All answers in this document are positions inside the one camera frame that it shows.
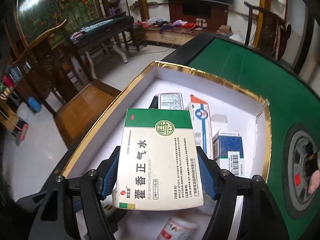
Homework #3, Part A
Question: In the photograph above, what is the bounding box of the small white grey box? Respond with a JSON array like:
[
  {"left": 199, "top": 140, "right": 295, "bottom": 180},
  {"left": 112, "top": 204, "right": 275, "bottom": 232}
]
[{"left": 158, "top": 93, "right": 184, "bottom": 110}]

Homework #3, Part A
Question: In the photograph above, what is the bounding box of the large green white medicine box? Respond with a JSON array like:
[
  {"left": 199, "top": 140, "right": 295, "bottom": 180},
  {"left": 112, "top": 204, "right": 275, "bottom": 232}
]
[{"left": 112, "top": 108, "right": 204, "bottom": 211}]

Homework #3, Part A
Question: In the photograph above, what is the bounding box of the blue white medicine box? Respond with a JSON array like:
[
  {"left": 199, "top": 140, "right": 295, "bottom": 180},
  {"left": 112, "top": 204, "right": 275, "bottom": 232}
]
[{"left": 213, "top": 131, "right": 245, "bottom": 177}]

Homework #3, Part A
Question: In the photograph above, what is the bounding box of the floral wall mural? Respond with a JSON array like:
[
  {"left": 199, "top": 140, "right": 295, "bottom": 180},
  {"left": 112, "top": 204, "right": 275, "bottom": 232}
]
[{"left": 17, "top": 0, "right": 99, "bottom": 43}]

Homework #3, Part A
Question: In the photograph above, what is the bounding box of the red brown tv cabinet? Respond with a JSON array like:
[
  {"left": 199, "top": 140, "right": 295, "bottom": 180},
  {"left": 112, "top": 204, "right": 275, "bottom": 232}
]
[{"left": 168, "top": 0, "right": 228, "bottom": 31}]

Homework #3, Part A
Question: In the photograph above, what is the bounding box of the low wooden tv bench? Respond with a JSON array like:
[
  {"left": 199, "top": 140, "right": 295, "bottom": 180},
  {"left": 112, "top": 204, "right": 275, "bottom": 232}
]
[{"left": 144, "top": 26, "right": 205, "bottom": 46}]

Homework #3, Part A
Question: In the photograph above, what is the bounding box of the round mahjong table control panel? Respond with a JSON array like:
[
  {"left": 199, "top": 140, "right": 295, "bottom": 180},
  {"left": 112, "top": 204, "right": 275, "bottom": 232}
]
[{"left": 282, "top": 124, "right": 319, "bottom": 220}]

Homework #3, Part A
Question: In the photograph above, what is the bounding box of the white bottle red label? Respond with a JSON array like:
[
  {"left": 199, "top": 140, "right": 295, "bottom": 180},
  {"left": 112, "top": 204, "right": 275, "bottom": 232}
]
[{"left": 157, "top": 216, "right": 198, "bottom": 240}]

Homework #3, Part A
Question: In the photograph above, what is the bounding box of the grey teal text medicine box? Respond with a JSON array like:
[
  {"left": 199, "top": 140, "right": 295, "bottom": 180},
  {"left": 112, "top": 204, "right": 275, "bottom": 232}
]
[{"left": 210, "top": 113, "right": 228, "bottom": 131}]

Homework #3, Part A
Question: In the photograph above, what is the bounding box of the wooden chair with red cloth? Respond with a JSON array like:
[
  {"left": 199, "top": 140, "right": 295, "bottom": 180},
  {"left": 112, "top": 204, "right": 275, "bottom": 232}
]
[{"left": 244, "top": 1, "right": 291, "bottom": 61}]

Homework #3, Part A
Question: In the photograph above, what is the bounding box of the gold rimmed white storage box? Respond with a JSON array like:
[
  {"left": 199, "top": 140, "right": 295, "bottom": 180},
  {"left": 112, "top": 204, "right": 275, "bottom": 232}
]
[{"left": 63, "top": 61, "right": 272, "bottom": 239}]

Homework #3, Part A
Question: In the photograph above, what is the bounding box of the wooden wall shelving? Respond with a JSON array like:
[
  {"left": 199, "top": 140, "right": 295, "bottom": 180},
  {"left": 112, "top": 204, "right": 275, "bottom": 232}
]
[{"left": 100, "top": 0, "right": 171, "bottom": 23}]

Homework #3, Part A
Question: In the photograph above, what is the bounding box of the pink fluffy plush toy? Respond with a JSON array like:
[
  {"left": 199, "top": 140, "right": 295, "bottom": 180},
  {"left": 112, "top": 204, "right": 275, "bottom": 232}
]
[{"left": 308, "top": 170, "right": 320, "bottom": 194}]

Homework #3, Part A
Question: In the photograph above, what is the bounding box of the white bottle green label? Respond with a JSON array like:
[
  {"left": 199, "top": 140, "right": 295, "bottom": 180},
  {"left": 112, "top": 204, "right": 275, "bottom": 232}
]
[{"left": 101, "top": 195, "right": 127, "bottom": 233}]

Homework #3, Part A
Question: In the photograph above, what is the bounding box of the long white blue orange box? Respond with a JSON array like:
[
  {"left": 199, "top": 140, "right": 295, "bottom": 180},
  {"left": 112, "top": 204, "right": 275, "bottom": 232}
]
[{"left": 188, "top": 95, "right": 213, "bottom": 159}]

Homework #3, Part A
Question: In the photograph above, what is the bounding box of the wooden armchair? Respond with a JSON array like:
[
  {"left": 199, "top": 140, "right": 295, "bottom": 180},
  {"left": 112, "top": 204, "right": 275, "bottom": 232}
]
[{"left": 12, "top": 20, "right": 120, "bottom": 147}]

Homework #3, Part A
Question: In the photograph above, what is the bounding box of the black pen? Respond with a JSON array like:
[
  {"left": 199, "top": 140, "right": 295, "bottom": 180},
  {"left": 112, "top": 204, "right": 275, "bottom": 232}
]
[{"left": 149, "top": 95, "right": 158, "bottom": 109}]

